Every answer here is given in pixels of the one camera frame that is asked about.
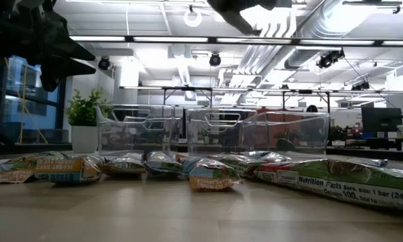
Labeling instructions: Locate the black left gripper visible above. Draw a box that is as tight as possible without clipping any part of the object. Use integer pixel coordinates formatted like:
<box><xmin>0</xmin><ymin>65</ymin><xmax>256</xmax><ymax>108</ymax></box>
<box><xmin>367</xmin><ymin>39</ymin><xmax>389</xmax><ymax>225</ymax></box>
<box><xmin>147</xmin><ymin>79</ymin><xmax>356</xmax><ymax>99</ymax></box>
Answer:
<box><xmin>0</xmin><ymin>0</ymin><xmax>98</xmax><ymax>93</ymax></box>

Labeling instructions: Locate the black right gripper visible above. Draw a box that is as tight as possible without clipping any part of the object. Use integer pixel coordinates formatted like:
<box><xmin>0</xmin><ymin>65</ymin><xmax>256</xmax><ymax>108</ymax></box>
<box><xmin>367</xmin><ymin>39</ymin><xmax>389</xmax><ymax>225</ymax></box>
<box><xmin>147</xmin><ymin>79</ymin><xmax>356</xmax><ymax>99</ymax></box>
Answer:
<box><xmin>207</xmin><ymin>0</ymin><xmax>277</xmax><ymax>37</ymax></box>

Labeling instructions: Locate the peanut butter granola bar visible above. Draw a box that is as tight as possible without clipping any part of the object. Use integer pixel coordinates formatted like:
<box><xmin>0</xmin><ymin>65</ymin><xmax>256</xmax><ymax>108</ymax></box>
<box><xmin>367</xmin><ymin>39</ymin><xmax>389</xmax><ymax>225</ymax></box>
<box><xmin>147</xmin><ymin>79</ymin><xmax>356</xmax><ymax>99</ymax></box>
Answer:
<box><xmin>0</xmin><ymin>157</ymin><xmax>36</xmax><ymax>186</ymax></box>
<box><xmin>186</xmin><ymin>157</ymin><xmax>245</xmax><ymax>193</ymax></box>
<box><xmin>98</xmin><ymin>153</ymin><xmax>147</xmax><ymax>176</ymax></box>
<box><xmin>32</xmin><ymin>154</ymin><xmax>103</xmax><ymax>185</ymax></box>

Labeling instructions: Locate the blue granola bar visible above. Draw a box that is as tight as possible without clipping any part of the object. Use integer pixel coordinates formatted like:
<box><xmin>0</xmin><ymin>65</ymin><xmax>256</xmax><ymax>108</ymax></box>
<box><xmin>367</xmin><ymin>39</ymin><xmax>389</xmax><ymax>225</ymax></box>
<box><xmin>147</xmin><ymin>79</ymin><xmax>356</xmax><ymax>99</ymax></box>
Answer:
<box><xmin>143</xmin><ymin>150</ymin><xmax>184</xmax><ymax>177</ymax></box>

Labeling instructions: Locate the green plant in white pot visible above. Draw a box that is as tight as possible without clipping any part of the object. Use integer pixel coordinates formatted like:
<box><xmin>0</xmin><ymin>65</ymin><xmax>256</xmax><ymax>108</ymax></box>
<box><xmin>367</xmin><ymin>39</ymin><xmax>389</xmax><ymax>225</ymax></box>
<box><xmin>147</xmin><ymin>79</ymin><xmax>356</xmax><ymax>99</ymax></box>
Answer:
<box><xmin>65</xmin><ymin>87</ymin><xmax>112</xmax><ymax>154</ymax></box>

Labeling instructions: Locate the large clear plastic bin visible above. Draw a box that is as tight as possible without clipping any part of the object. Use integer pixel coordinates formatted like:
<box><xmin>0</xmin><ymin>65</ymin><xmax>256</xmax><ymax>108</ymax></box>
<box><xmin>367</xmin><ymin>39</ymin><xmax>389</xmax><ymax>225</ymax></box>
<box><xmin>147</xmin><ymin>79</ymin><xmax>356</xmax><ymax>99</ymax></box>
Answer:
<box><xmin>96</xmin><ymin>104</ymin><xmax>182</xmax><ymax>156</ymax></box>

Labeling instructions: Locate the black computer monitor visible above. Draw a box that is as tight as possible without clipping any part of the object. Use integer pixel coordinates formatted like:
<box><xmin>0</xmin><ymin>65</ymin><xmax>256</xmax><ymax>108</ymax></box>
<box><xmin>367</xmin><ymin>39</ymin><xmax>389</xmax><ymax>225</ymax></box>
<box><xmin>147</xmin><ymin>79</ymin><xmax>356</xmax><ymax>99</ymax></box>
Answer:
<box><xmin>361</xmin><ymin>106</ymin><xmax>403</xmax><ymax>138</ymax></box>

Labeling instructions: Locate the dark background desk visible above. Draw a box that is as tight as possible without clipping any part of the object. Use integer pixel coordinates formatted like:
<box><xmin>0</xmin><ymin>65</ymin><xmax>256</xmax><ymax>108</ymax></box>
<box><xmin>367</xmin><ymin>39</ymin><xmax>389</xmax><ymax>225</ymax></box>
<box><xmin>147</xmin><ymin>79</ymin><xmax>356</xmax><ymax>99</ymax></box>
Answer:
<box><xmin>327</xmin><ymin>136</ymin><xmax>403</xmax><ymax>153</ymax></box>

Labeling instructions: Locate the black ceiling light rail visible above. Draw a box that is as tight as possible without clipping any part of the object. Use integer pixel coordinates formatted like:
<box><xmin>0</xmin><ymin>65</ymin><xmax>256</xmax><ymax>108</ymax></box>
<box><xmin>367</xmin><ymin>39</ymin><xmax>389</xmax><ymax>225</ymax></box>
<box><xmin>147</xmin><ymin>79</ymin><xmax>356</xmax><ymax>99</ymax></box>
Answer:
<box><xmin>68</xmin><ymin>34</ymin><xmax>403</xmax><ymax>48</ymax></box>

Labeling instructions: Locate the white ring lamp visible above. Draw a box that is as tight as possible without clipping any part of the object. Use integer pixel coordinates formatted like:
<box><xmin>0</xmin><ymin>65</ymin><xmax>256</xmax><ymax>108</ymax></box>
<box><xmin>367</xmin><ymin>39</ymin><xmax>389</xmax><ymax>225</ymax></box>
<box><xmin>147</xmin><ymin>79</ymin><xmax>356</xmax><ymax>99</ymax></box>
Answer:
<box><xmin>183</xmin><ymin>4</ymin><xmax>203</xmax><ymax>28</ymax></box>

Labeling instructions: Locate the black window frame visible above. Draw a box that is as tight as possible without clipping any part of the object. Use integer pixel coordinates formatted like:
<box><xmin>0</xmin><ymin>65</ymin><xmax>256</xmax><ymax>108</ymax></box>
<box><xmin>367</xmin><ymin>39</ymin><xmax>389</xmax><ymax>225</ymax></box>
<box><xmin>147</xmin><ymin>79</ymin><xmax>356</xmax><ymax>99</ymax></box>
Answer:
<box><xmin>0</xmin><ymin>46</ymin><xmax>69</xmax><ymax>146</ymax></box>

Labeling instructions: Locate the yellow extension cord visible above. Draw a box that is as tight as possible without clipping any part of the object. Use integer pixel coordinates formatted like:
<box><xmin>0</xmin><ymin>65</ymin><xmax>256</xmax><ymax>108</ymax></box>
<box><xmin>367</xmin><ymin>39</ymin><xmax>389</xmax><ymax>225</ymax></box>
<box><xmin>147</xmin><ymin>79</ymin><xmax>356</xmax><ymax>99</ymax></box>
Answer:
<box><xmin>4</xmin><ymin>56</ymin><xmax>49</xmax><ymax>145</ymax></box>

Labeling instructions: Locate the silver ventilation duct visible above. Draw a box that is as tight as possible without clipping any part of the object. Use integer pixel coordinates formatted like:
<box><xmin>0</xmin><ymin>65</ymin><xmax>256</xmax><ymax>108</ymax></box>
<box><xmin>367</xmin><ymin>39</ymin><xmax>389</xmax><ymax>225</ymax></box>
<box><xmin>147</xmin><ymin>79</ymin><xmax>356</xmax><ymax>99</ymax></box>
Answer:
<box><xmin>283</xmin><ymin>0</ymin><xmax>360</xmax><ymax>71</ymax></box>

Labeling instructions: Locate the black background workstation frame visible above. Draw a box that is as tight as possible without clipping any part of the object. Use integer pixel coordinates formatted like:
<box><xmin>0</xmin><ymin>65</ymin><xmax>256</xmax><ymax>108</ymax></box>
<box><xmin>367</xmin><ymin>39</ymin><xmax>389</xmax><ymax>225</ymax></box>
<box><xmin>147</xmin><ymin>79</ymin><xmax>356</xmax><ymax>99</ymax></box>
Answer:
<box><xmin>119</xmin><ymin>85</ymin><xmax>403</xmax><ymax>115</ymax></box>

